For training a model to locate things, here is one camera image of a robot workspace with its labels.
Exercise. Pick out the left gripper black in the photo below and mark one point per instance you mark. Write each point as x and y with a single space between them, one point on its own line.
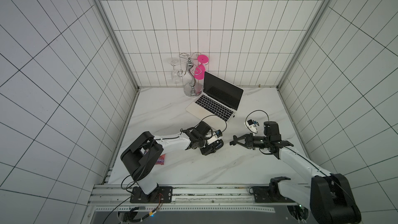
207 150

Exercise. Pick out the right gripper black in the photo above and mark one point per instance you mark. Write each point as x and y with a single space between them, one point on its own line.
247 141

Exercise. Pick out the silver laptop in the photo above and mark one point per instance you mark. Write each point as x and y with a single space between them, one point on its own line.
218 103

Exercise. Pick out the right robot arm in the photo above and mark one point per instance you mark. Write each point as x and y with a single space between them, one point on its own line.
326 195

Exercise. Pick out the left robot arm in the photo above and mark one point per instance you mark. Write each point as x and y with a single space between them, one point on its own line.
142 155

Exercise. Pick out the purple candy bag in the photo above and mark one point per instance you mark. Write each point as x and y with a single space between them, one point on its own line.
161 160

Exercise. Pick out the pink wine glass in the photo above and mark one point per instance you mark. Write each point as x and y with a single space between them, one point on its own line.
200 69

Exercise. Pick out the clear wine glass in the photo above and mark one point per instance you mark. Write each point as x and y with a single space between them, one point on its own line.
176 73

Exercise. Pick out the chrome glass holder stand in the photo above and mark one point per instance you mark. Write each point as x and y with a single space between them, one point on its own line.
193 88

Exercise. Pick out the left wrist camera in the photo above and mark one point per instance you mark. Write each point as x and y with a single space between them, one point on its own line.
215 136

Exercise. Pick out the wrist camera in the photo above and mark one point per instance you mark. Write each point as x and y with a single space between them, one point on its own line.
252 126
215 136

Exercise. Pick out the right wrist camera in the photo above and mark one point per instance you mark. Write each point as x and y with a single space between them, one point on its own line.
252 126

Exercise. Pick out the aluminium mounting rail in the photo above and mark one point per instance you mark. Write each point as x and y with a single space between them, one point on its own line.
191 195

